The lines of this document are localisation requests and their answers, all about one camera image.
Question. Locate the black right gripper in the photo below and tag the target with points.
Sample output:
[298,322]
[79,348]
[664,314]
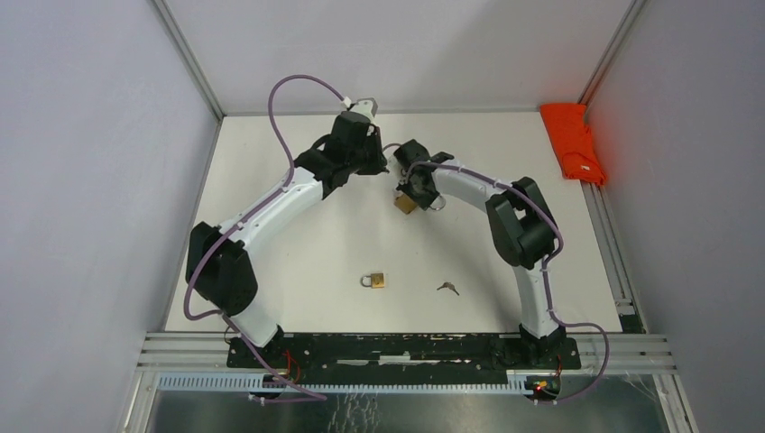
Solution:
[423,202]

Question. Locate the large brass padlock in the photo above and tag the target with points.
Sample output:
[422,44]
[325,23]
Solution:
[407,205]

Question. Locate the small keys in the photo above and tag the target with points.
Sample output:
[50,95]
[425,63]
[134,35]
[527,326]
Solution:
[448,286]

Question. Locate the small brass padlock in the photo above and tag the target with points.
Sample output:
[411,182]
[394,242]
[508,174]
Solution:
[374,280]

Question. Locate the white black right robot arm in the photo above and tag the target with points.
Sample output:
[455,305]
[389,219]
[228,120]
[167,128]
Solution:
[523,231]

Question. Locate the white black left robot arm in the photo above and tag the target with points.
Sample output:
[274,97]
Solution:
[220,265]

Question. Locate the orange folded cloth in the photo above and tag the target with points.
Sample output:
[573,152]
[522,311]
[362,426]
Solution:
[572,142]

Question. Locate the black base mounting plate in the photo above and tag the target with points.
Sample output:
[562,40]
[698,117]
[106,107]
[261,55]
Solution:
[398,359]

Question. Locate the aluminium corner frame post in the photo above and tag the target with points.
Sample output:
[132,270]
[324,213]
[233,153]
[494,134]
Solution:
[612,50]

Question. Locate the aluminium front frame rail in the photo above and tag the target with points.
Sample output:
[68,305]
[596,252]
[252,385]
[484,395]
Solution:
[212,381]

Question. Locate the left aluminium corner post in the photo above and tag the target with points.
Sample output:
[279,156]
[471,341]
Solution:
[188,58]

